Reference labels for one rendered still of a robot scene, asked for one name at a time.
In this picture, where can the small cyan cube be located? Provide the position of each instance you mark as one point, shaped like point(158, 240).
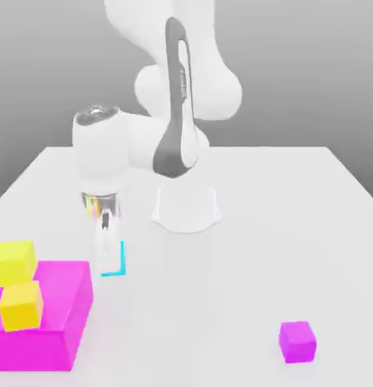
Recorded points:
point(123, 260)

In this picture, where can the small lime yellow cube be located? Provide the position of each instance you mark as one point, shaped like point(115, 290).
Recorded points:
point(14, 261)

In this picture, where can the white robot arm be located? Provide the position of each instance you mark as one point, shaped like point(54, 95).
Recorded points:
point(102, 157)

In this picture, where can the small purple cube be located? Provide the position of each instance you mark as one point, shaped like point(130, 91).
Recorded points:
point(296, 343)

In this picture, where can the small golden yellow cube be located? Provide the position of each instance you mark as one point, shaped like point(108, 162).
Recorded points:
point(20, 307)

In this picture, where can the large magenta box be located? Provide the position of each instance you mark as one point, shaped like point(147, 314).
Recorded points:
point(62, 302)

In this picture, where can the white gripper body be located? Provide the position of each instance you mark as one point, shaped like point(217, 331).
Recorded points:
point(109, 242)

